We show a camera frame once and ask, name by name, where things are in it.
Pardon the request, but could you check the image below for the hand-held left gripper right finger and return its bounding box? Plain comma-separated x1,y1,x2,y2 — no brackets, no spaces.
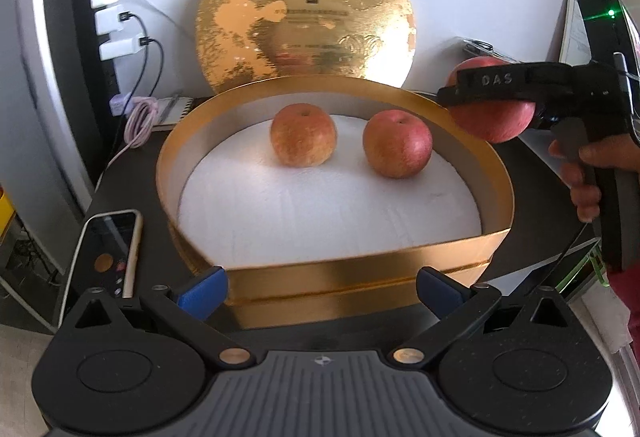
392,266,577,371

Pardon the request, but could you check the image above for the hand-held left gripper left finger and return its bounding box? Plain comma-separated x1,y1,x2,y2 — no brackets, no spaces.
64,266,257,372

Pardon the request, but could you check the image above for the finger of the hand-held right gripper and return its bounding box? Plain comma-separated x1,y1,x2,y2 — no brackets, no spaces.
436,62,577,108

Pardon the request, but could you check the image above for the red apple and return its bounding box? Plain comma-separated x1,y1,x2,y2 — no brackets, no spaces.
446,57,538,145

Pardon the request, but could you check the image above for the round gold box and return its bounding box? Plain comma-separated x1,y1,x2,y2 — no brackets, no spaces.
155,76,516,331

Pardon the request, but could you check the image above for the person's right hand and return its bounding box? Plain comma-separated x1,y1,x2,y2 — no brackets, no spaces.
548,134,640,224

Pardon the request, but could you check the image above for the smartphone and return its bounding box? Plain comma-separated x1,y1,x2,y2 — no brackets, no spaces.
57,209,144,314

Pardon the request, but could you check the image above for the orange-red apple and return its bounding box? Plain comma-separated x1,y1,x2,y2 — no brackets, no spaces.
362,109,433,180

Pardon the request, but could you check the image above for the white foam liner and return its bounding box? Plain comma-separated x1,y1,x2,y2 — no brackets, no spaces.
177,113,483,271

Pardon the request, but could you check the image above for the spiral notebook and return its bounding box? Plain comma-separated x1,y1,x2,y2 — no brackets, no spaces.
150,94,196,132

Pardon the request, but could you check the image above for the pale yellow-red apple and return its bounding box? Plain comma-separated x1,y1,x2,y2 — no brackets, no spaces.
270,103,338,168

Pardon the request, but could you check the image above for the person's red clothing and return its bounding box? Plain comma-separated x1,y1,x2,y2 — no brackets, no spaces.
606,267,640,370

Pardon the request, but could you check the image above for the round gold lid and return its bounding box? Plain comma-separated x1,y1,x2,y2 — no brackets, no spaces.
195,0,418,96

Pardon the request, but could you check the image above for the yellow crate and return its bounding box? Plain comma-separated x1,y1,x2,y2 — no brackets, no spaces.
0,186,16,244

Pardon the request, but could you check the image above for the black power strip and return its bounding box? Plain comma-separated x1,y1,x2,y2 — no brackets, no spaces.
70,0,123,118

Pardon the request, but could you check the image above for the pink cable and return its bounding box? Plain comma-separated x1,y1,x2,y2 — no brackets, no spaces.
99,97,162,178

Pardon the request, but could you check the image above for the black cable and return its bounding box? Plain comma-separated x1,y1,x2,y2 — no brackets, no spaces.
112,13,150,152
146,38,166,105

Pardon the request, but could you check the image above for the white cable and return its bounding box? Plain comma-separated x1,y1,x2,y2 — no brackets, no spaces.
119,0,197,40

